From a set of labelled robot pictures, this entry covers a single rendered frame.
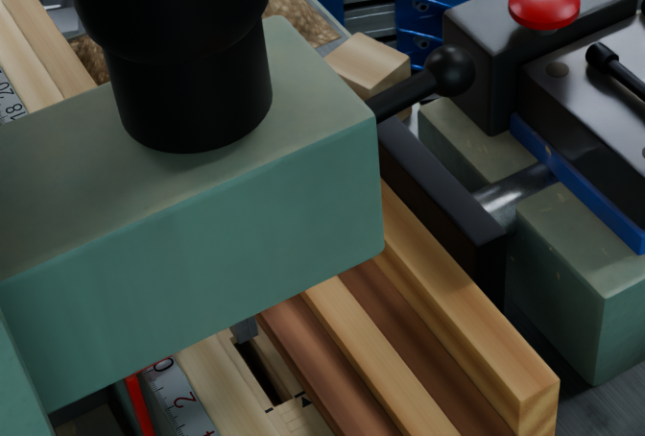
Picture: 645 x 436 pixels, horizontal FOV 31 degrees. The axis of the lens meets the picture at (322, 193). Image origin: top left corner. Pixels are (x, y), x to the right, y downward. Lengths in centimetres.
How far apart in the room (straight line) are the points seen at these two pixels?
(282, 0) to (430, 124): 17
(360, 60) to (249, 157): 24
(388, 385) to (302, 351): 4
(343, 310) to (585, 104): 13
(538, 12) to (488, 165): 7
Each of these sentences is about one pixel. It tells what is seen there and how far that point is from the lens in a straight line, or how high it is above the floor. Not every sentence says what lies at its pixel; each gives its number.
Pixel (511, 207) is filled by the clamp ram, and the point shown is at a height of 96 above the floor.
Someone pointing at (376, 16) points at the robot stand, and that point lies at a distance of 113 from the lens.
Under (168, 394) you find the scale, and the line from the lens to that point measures 46.
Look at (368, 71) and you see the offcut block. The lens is 61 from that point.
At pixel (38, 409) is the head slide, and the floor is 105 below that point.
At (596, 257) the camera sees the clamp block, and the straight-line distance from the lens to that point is 49.
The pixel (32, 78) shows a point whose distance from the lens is 63.
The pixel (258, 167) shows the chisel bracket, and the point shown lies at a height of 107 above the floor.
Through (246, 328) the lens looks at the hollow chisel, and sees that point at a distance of 48.
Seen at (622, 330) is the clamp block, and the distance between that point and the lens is 51.
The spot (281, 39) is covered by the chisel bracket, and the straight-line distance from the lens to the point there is 42.
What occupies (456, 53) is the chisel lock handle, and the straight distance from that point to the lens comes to 44.
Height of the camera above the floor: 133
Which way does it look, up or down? 45 degrees down
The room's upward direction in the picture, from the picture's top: 7 degrees counter-clockwise
